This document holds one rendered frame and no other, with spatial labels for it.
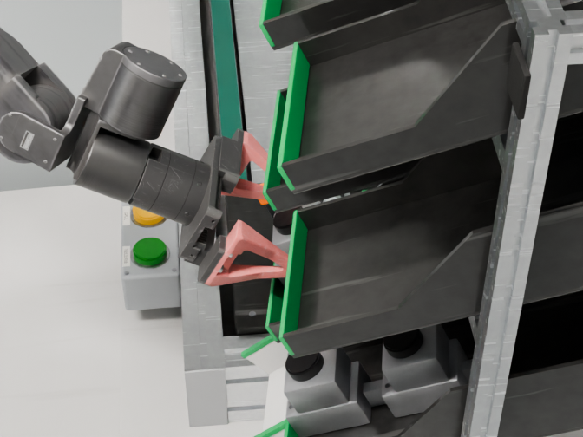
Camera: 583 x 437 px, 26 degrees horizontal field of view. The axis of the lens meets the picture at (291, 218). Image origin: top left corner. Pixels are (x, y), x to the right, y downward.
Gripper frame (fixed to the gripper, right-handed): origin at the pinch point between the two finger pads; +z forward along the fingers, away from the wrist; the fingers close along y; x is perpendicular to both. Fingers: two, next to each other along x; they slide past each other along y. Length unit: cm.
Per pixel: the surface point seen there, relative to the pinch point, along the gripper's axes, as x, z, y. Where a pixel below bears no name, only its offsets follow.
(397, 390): -4.8, 7.4, -19.0
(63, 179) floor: 135, 2, 146
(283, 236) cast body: -0.3, -0.8, -1.5
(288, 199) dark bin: -9.9, -4.9, -8.2
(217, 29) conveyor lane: 31, 2, 73
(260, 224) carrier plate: 26.5, 8.3, 30.0
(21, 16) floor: 144, -18, 212
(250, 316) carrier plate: 27.0, 7.9, 15.0
